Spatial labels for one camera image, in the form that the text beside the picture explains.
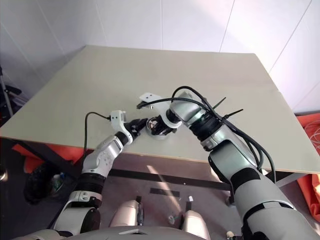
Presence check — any white cable bundle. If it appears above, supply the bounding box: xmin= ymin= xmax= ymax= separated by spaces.
xmin=303 ymin=121 xmax=320 ymax=151

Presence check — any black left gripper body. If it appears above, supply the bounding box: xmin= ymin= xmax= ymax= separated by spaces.
xmin=124 ymin=120 xmax=142 ymax=144

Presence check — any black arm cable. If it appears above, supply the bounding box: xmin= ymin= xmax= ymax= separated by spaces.
xmin=84 ymin=111 xmax=112 ymax=161
xmin=136 ymin=85 xmax=278 ymax=185

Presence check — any beige rounded robot knee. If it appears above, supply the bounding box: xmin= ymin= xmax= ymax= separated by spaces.
xmin=180 ymin=209 xmax=210 ymax=240
xmin=109 ymin=199 xmax=141 ymax=228

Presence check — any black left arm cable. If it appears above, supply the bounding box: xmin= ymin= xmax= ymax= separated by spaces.
xmin=84 ymin=111 xmax=112 ymax=161

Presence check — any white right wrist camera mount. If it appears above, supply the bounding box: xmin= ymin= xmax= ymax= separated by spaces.
xmin=138 ymin=92 xmax=182 ymax=130

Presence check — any black folding cart frame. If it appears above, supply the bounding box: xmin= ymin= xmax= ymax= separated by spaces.
xmin=0 ymin=64 xmax=22 ymax=119

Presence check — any orange fabric cover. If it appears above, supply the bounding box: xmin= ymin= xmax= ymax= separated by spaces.
xmin=295 ymin=114 xmax=320 ymax=219
xmin=11 ymin=143 xmax=87 ymax=174

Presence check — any black zip tie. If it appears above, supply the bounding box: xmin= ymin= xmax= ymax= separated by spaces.
xmin=211 ymin=97 xmax=227 ymax=109
xmin=219 ymin=108 xmax=244 ymax=118

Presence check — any black table frame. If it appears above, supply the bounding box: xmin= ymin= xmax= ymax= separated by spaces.
xmin=0 ymin=136 xmax=313 ymax=206

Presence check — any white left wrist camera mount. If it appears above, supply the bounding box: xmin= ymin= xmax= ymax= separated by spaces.
xmin=110 ymin=109 xmax=134 ymax=140

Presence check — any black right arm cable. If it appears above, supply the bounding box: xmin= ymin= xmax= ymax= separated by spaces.
xmin=136 ymin=85 xmax=278 ymax=185

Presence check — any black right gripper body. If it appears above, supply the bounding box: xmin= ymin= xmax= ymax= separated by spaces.
xmin=154 ymin=115 xmax=179 ymax=137

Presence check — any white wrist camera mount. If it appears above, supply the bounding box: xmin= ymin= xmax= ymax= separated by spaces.
xmin=138 ymin=92 xmax=182 ymax=130
xmin=110 ymin=109 xmax=134 ymax=140

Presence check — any black fuzzy round object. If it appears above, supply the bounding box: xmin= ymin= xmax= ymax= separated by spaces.
xmin=23 ymin=163 xmax=55 ymax=205

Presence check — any black floor tape strip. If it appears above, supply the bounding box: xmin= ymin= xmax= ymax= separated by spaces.
xmin=149 ymin=187 xmax=182 ymax=198

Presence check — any silver robot torso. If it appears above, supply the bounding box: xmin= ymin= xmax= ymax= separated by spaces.
xmin=14 ymin=224 xmax=209 ymax=240

